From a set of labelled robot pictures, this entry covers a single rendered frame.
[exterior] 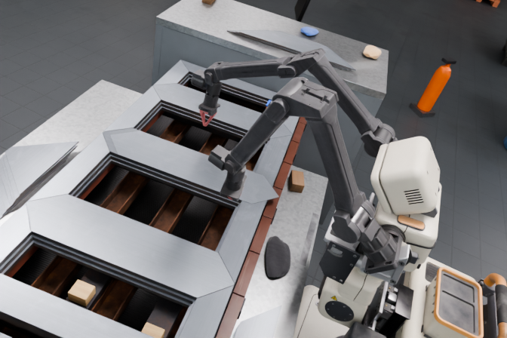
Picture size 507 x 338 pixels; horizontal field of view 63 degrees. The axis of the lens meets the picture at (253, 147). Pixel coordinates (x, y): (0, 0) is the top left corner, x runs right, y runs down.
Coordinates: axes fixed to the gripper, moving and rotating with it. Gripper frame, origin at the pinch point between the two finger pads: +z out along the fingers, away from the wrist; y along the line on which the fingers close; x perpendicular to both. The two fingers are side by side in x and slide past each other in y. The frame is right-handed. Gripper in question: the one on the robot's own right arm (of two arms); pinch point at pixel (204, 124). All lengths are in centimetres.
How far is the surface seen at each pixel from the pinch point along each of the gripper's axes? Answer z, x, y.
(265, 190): 11.8, 34.5, 14.7
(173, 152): 11.1, -6.7, 12.8
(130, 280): 28, 7, 68
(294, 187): 21, 45, -14
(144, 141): 11.0, -20.1, 13.2
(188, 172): 13.0, 3.8, 20.5
